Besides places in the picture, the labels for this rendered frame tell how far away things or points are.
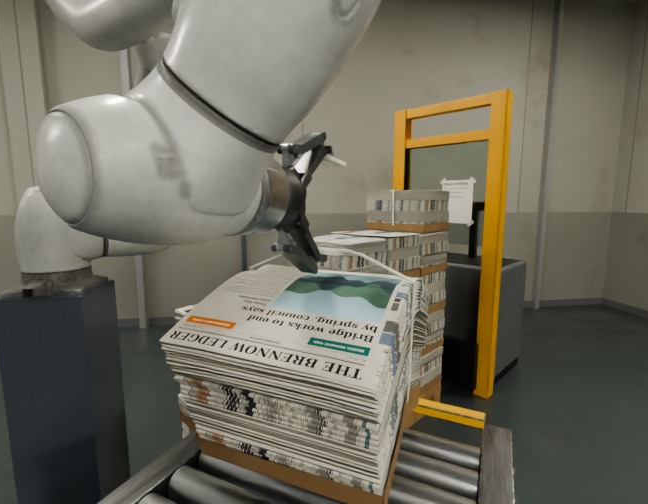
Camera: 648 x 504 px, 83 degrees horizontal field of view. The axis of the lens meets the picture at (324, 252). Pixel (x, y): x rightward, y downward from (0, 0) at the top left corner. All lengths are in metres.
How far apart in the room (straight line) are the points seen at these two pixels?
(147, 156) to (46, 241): 0.88
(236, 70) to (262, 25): 0.03
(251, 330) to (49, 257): 0.74
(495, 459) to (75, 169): 0.72
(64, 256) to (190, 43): 0.91
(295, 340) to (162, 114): 0.28
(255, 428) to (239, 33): 0.46
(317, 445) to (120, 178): 0.38
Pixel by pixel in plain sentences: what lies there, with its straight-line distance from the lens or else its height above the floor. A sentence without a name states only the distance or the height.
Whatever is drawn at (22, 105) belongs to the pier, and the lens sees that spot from 4.27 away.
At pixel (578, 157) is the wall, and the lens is 5.11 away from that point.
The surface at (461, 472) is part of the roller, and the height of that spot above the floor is 0.80.
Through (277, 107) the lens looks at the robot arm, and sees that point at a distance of 0.26.
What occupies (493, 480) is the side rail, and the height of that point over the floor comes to 0.80.
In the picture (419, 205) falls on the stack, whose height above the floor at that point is 1.21.
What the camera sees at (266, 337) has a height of 1.07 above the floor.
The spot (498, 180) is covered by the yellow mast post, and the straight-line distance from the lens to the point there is 2.39.
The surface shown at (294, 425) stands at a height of 0.96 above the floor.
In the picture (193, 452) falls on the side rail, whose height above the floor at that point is 0.80.
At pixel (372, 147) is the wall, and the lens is 3.92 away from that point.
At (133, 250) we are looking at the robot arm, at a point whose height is 1.09.
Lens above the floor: 1.24
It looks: 8 degrees down
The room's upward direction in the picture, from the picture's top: straight up
